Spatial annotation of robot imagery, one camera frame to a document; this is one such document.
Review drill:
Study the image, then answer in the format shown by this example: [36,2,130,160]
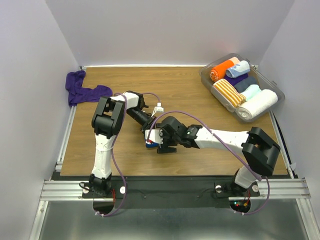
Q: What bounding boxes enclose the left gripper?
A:
[126,107,158,135]

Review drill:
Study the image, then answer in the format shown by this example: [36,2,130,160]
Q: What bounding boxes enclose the purple towel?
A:
[224,73,249,86]
[65,70,113,107]

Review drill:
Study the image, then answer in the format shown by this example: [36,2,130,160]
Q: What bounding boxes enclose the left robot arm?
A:
[88,91,155,197]

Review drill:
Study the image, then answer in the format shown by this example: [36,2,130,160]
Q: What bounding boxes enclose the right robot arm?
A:
[146,116,281,195]

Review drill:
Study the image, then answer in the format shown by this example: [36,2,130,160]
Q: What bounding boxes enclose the orange striped rolled towel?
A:
[213,78,246,108]

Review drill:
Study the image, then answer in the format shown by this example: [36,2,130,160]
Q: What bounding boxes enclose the clear plastic bin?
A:
[199,53,285,123]

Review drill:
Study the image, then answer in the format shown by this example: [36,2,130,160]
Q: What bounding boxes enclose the purple rolled towel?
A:
[224,73,249,86]

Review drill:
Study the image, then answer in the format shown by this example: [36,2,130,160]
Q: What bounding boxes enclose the dark grey rolled towel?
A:
[234,76,258,93]

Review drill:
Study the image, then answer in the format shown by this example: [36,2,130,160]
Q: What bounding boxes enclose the pale teal rolled towel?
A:
[241,84,262,101]

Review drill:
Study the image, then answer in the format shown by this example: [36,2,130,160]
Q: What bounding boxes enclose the white rolled towel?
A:
[236,89,278,120]

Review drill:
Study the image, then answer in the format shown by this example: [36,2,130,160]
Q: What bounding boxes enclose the light blue patterned rolled towel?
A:
[225,60,250,78]

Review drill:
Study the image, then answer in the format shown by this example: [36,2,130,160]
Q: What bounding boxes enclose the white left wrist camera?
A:
[151,102,164,117]

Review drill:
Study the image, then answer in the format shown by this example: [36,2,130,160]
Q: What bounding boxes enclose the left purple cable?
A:
[93,92,165,218]

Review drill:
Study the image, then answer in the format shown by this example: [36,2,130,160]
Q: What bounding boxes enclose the purple cable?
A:
[146,111,271,216]
[93,92,165,218]

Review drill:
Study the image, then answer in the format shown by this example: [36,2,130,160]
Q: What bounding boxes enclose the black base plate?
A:
[82,175,260,210]

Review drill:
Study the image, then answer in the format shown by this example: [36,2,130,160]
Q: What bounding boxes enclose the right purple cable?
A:
[146,111,271,216]

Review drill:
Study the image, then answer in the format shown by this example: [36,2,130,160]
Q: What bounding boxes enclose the aluminium frame rail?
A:
[40,178,311,201]

